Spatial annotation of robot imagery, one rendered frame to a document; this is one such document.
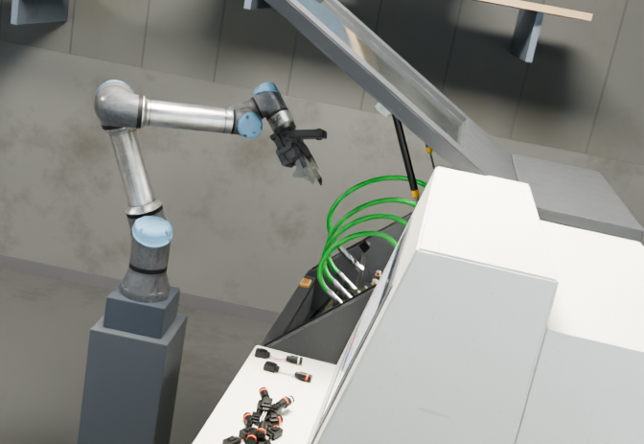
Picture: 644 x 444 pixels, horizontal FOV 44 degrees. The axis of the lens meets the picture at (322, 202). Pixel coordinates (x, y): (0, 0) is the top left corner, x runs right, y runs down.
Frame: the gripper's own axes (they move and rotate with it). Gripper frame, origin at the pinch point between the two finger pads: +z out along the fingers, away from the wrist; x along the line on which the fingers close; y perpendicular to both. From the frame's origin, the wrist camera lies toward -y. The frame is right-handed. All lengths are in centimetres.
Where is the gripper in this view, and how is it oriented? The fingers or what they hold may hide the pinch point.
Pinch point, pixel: (317, 179)
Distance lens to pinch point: 247.7
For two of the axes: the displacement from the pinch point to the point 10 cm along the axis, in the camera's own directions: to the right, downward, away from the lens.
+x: -3.3, -0.3, -9.4
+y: -8.3, 4.8, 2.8
